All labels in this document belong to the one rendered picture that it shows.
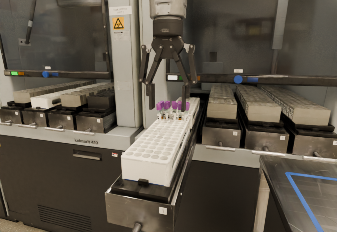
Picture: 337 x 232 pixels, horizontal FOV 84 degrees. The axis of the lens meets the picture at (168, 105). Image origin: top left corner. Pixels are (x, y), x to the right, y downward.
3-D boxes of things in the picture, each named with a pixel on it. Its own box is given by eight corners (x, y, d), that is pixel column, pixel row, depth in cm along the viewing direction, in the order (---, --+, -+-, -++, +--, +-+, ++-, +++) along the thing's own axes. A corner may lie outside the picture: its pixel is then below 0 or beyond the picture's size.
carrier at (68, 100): (84, 106, 92) (82, 94, 91) (81, 107, 91) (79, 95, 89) (64, 105, 95) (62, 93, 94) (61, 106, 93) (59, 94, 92)
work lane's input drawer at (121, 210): (177, 118, 102) (177, 102, 100) (203, 121, 98) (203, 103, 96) (93, 243, 34) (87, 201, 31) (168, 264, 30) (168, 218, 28)
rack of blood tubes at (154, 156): (161, 131, 67) (161, 114, 65) (189, 134, 64) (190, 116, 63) (121, 184, 39) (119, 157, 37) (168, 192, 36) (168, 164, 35)
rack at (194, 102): (179, 108, 96) (179, 96, 95) (199, 109, 94) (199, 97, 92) (163, 129, 68) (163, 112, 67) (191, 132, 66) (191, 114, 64)
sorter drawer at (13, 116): (88, 96, 160) (87, 85, 158) (102, 96, 157) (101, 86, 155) (-9, 125, 92) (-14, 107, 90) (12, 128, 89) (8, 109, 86)
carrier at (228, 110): (235, 118, 75) (237, 103, 74) (236, 120, 73) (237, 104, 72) (206, 116, 78) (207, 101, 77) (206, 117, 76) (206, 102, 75)
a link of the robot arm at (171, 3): (183, -15, 40) (182, 16, 41) (189, -2, 48) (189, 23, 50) (143, -11, 42) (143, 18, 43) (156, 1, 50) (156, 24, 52)
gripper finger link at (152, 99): (151, 84, 50) (148, 84, 50) (151, 109, 52) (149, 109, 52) (155, 83, 53) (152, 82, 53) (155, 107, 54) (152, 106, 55)
